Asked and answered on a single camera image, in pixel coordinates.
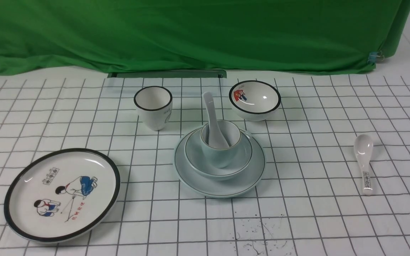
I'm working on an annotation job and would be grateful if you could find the pale blue bowl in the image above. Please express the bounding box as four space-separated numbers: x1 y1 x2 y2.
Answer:
184 129 253 181

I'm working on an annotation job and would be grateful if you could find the pale blue cup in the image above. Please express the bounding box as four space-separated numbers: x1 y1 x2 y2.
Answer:
200 120 243 167

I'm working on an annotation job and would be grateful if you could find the plain white spoon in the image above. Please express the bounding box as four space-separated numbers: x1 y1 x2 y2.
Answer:
202 92 229 149

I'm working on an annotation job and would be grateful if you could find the black-rimmed cartoon plate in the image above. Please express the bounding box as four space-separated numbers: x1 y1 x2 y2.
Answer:
4 148 121 243

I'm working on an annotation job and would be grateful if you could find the white cup black rim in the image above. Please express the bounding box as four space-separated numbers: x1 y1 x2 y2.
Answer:
133 86 173 131

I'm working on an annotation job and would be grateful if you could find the pale blue plate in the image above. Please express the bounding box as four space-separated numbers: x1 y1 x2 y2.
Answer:
173 129 267 199

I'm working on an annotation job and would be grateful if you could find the small bowl with cartoon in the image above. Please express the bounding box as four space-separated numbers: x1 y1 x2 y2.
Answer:
228 80 281 121

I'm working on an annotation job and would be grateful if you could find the grid-patterned tablecloth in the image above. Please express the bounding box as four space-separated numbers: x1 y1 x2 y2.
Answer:
0 75 410 256

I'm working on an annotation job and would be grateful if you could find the green backdrop cloth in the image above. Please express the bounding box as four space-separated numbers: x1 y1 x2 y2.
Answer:
0 0 410 76

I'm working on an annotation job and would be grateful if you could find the white spoon with label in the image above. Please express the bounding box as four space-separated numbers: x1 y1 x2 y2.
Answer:
353 134 374 196

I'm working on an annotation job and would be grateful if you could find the blue binder clip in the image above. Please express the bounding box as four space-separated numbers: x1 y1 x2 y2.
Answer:
367 51 385 64

